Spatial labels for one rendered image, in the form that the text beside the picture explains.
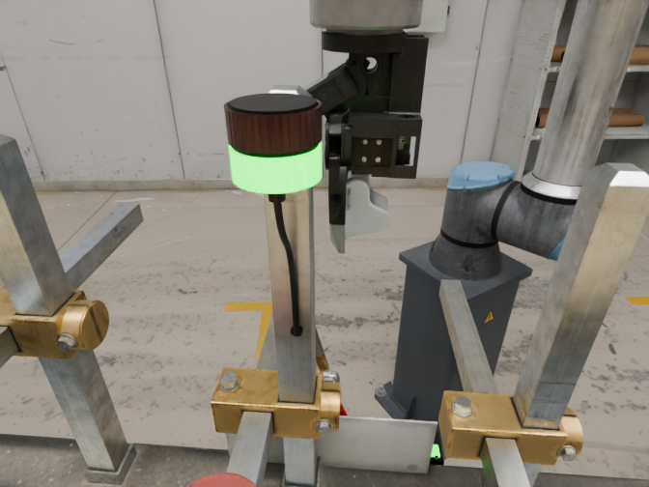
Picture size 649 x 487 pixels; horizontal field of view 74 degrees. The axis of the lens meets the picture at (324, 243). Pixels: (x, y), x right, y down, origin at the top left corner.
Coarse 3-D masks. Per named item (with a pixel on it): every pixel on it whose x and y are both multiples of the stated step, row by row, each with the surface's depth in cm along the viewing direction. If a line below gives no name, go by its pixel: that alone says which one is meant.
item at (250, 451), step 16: (272, 320) 57; (272, 336) 54; (272, 352) 52; (256, 368) 50; (272, 368) 50; (256, 416) 44; (240, 432) 42; (256, 432) 42; (272, 432) 46; (240, 448) 41; (256, 448) 41; (240, 464) 40; (256, 464) 40; (256, 480) 38
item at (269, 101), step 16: (256, 96) 28; (272, 96) 28; (288, 96) 28; (304, 96) 28; (256, 112) 24; (272, 112) 24; (288, 112) 24; (256, 192) 27; (288, 192) 27; (304, 192) 32; (288, 240) 32; (288, 256) 34
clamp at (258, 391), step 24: (240, 384) 46; (264, 384) 46; (336, 384) 47; (216, 408) 45; (240, 408) 44; (264, 408) 44; (288, 408) 44; (312, 408) 44; (336, 408) 45; (288, 432) 46; (312, 432) 46
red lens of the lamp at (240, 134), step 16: (224, 112) 26; (240, 112) 24; (304, 112) 25; (320, 112) 26; (240, 128) 25; (256, 128) 24; (272, 128) 24; (288, 128) 24; (304, 128) 25; (320, 128) 26; (240, 144) 25; (256, 144) 25; (272, 144) 25; (288, 144) 25; (304, 144) 25
